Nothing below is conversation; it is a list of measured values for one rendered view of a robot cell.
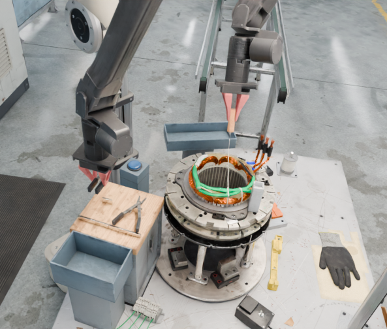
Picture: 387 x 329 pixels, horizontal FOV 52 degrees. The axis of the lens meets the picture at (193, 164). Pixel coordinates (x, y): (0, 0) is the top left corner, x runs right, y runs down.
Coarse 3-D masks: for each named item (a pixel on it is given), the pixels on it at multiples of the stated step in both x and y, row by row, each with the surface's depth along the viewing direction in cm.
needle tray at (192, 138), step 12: (168, 132) 145; (180, 132) 146; (192, 132) 147; (204, 132) 147; (216, 132) 148; (228, 132) 148; (168, 144) 135; (180, 144) 136; (192, 144) 137; (204, 144) 138; (216, 144) 139; (228, 144) 140
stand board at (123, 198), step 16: (112, 192) 114; (128, 192) 114; (144, 192) 115; (96, 208) 109; (112, 208) 109; (144, 208) 110; (160, 208) 112; (80, 224) 104; (128, 224) 105; (144, 224) 106; (112, 240) 101; (128, 240) 101
